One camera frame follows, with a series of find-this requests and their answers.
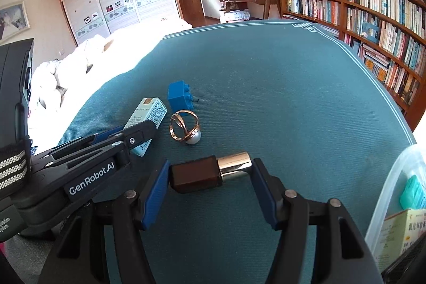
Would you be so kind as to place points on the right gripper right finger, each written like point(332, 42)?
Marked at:
point(341, 253)

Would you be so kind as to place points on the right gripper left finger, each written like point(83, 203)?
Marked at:
point(79, 256)

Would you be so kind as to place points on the yellow ointment box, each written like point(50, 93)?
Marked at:
point(398, 233)

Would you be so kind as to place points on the brown lipstick tube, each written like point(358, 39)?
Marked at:
point(208, 172)

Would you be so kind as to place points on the long black case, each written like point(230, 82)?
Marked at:
point(410, 267)

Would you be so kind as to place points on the teal Glide floss box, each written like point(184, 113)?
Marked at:
point(413, 195)

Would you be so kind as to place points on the white bedding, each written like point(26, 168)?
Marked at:
point(60, 88)

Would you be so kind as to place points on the clear plastic bowl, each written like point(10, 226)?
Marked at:
point(410, 162)

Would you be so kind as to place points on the gold pearl brooch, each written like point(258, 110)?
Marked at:
point(185, 127)

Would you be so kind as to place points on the teal table cloth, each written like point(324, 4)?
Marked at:
point(287, 93)

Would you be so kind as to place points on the blue toy brick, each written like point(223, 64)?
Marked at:
point(180, 97)

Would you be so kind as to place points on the framed wedding photo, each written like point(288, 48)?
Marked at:
point(14, 20)

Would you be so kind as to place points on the wooden bookshelf with books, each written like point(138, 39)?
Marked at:
point(387, 35)

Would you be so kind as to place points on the wooden desk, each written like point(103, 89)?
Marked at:
point(243, 4)

